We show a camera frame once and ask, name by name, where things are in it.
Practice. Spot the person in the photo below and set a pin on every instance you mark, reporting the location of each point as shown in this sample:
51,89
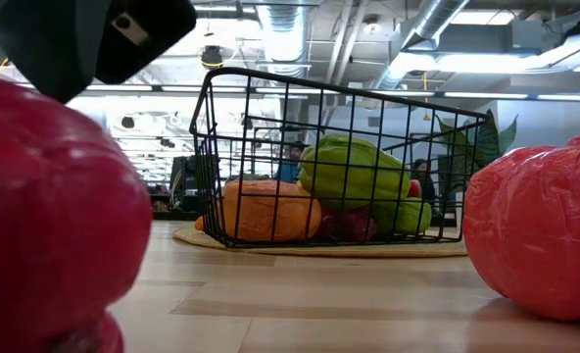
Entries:
423,169
290,171

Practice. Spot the purple grapes toy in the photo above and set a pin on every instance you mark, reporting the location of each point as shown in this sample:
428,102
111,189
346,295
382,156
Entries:
349,225

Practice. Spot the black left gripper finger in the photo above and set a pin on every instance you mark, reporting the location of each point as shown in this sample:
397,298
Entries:
50,44
143,34

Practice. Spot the ribbed silver ceiling duct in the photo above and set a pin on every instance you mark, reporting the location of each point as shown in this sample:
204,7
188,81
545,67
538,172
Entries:
282,39

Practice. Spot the orange-red bell pepper toy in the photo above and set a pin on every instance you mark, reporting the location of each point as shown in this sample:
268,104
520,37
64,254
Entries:
540,230

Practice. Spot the black ceiling speaker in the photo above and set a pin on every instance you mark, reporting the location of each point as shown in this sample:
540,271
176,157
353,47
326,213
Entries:
211,57

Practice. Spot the red bell pepper toy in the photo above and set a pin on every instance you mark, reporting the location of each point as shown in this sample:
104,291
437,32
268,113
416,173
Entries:
50,220

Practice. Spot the round woven table mat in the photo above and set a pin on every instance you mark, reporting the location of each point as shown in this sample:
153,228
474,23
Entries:
368,250

